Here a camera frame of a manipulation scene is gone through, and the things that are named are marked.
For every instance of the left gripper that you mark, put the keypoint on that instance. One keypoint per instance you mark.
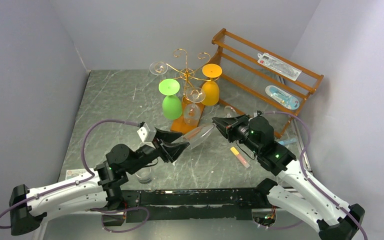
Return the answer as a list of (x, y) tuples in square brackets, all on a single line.
[(168, 151)]

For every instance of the clear wine glass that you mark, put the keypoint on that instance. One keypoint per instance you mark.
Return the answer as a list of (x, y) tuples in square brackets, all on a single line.
[(192, 112), (198, 135), (158, 68), (146, 177)]

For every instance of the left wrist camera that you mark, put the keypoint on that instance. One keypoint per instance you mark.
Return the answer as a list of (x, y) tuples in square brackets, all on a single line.
[(146, 132)]

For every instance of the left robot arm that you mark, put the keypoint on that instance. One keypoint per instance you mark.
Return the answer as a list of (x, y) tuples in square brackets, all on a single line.
[(99, 188)]

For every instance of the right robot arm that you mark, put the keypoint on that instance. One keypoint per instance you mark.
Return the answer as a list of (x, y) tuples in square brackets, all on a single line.
[(330, 216)]

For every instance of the blue blister pack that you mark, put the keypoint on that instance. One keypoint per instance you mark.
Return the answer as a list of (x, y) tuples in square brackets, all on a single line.
[(282, 97)]

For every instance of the green plastic wine glass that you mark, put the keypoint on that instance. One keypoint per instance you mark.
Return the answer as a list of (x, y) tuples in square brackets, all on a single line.
[(171, 104)]

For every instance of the blue marker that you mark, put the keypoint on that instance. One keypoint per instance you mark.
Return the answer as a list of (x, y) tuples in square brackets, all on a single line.
[(288, 141)]

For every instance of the orange plastic wine glass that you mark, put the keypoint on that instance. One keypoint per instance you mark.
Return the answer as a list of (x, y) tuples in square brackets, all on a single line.
[(211, 88)]

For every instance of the white packaged item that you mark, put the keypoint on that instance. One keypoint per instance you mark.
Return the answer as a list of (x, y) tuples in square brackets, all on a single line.
[(279, 66)]

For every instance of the small white red box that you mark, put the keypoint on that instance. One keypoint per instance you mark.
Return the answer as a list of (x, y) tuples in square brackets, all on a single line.
[(72, 173)]

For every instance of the wooden shelf rack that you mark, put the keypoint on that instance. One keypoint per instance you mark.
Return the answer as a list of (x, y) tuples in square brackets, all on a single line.
[(243, 80)]

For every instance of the yellow pink highlighter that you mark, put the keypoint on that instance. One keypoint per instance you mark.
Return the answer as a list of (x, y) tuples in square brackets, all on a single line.
[(239, 157)]

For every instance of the gold wine glass rack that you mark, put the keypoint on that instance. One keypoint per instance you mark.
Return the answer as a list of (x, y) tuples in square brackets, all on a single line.
[(182, 100)]

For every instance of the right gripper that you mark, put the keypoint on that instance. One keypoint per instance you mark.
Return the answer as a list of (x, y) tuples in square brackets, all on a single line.
[(231, 128)]

